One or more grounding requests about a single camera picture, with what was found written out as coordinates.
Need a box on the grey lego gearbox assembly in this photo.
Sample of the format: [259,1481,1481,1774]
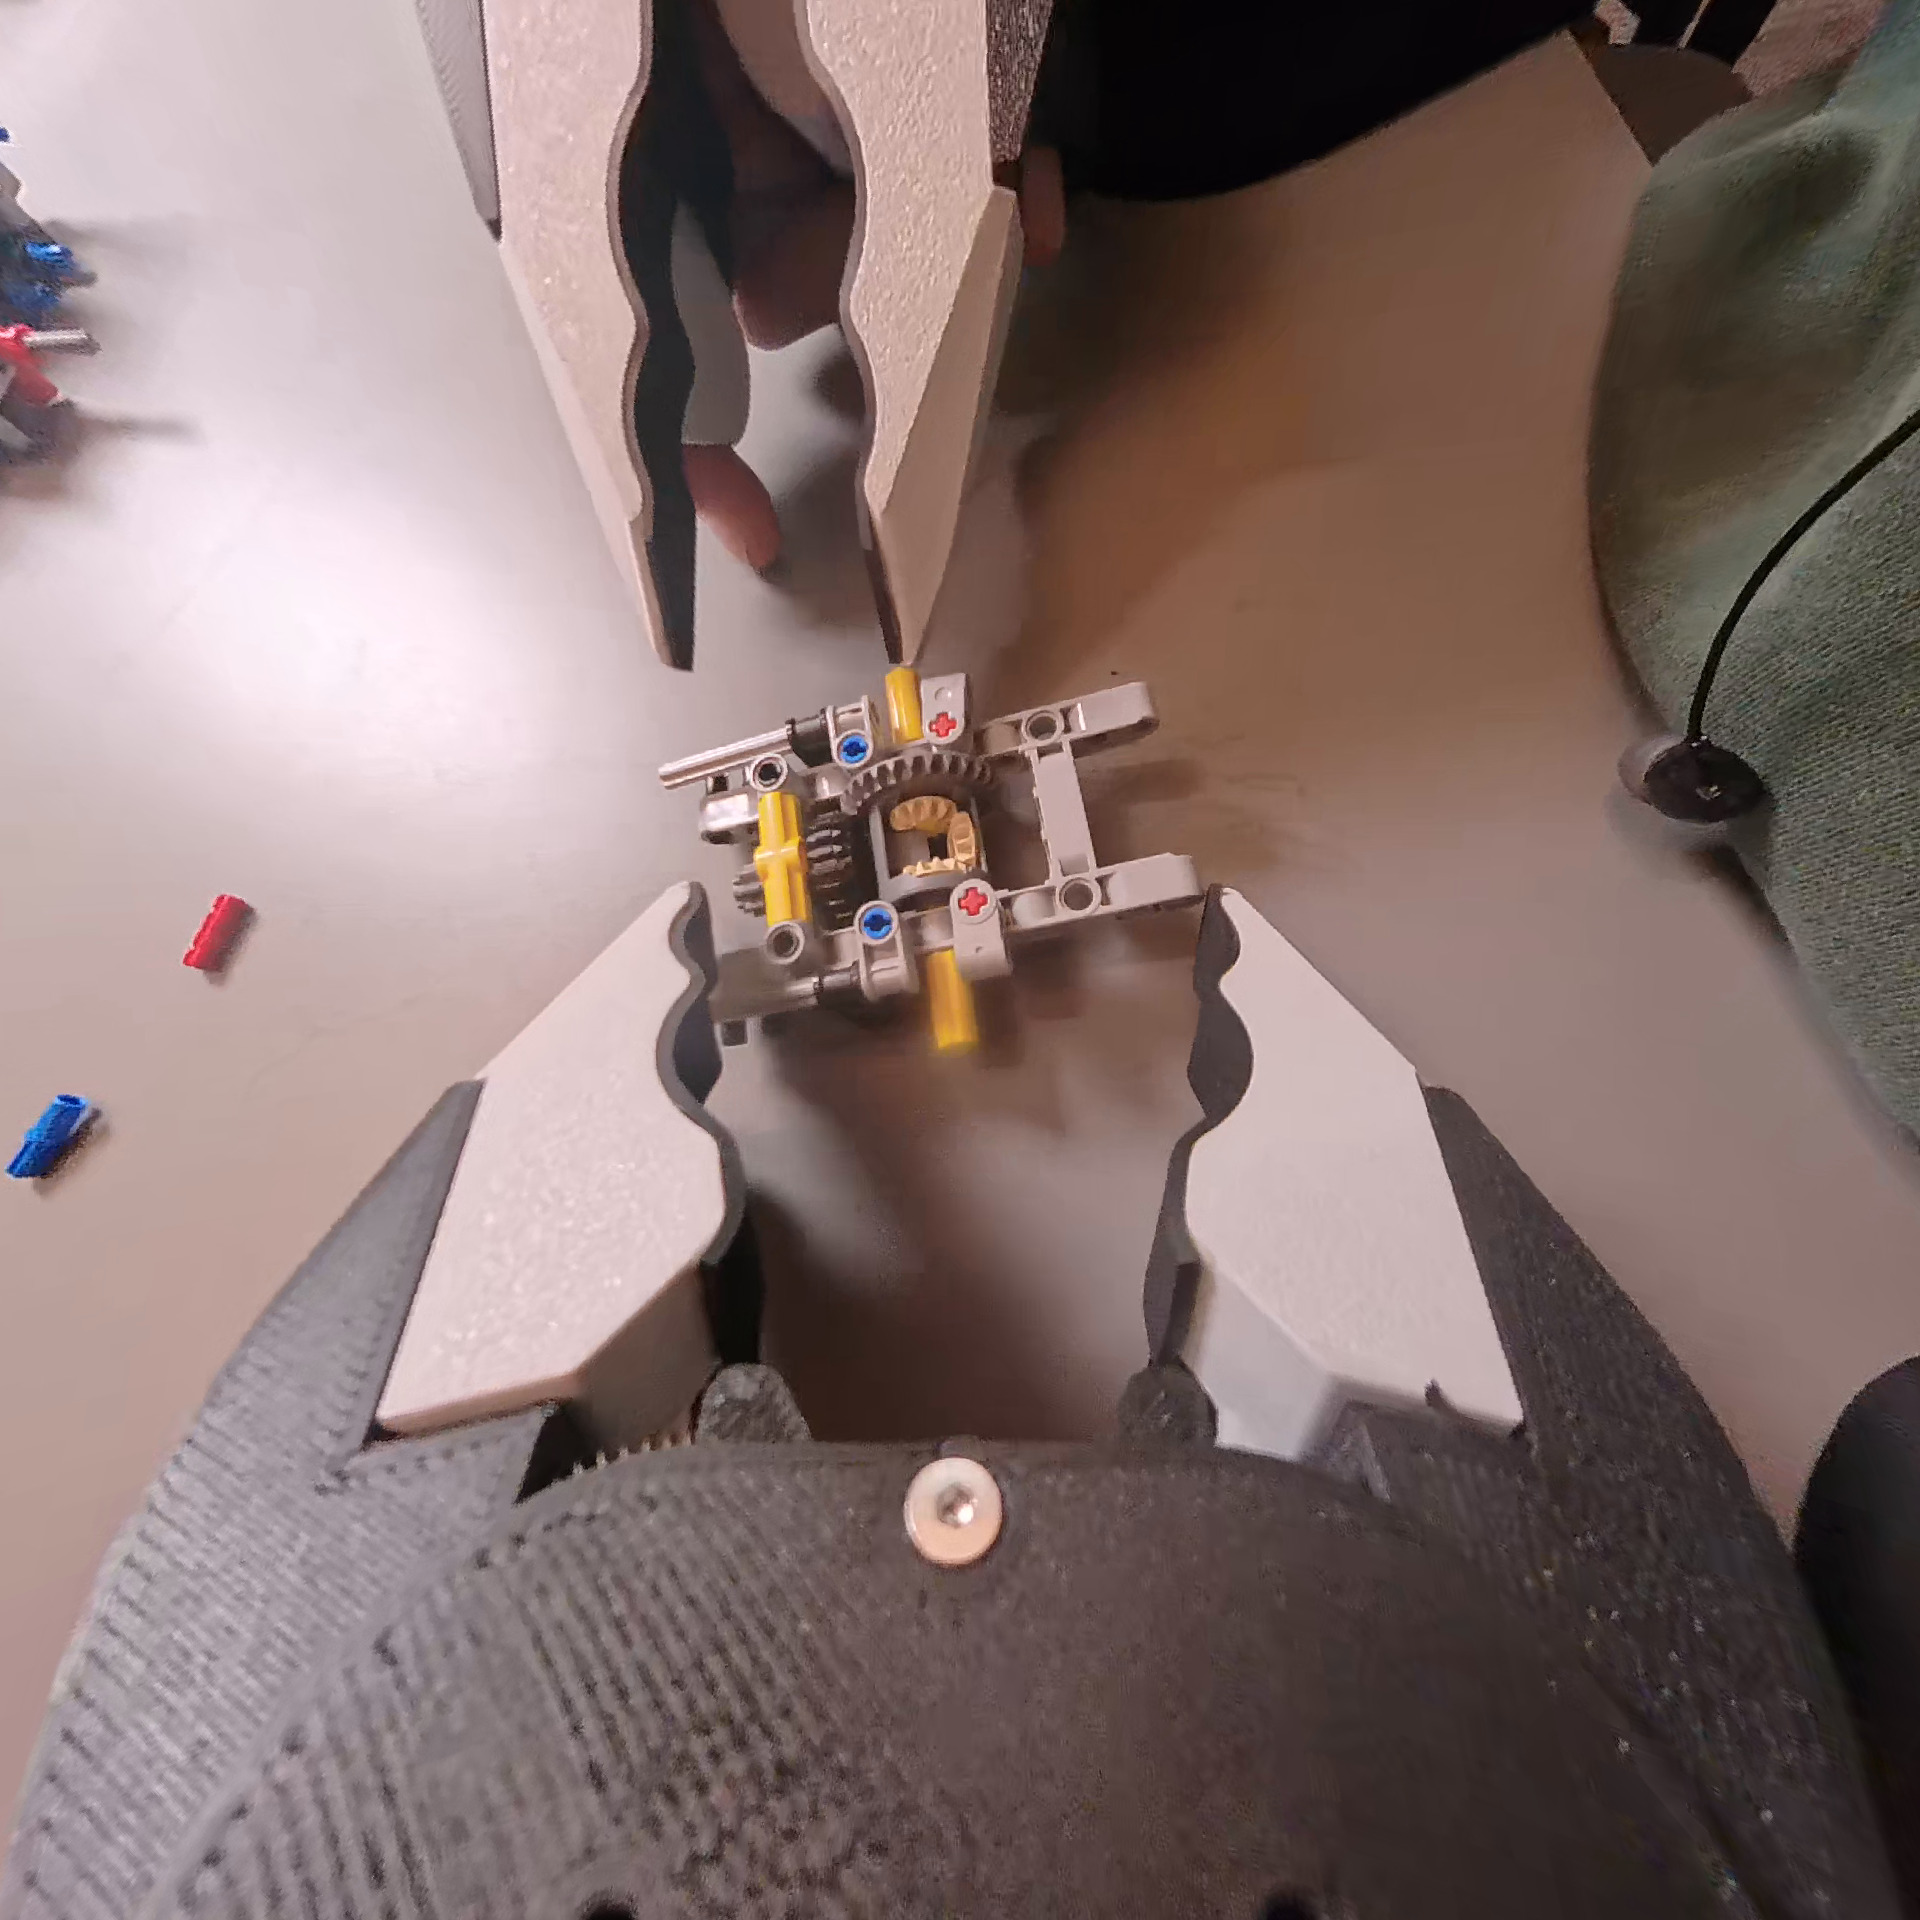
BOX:
[657,664,1208,1051]

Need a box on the person's right hand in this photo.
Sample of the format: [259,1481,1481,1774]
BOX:
[660,0,860,577]

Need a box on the black lego car chassis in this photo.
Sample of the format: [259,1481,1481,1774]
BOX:
[0,129,106,461]

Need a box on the single blue lego pin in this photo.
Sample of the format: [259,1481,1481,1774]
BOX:
[5,1096,98,1182]

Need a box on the black hoodie drawstring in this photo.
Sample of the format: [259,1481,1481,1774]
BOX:
[1616,441,1920,826]

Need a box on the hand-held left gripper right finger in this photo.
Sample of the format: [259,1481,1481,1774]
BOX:
[1144,886,1526,1456]

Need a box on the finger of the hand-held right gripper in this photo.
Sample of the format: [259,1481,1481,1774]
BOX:
[482,0,704,674]
[800,0,1028,671]

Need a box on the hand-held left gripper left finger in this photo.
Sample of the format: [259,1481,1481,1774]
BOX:
[372,880,749,1434]

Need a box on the person's green hoodie torso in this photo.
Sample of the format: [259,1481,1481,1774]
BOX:
[1587,0,1920,1144]

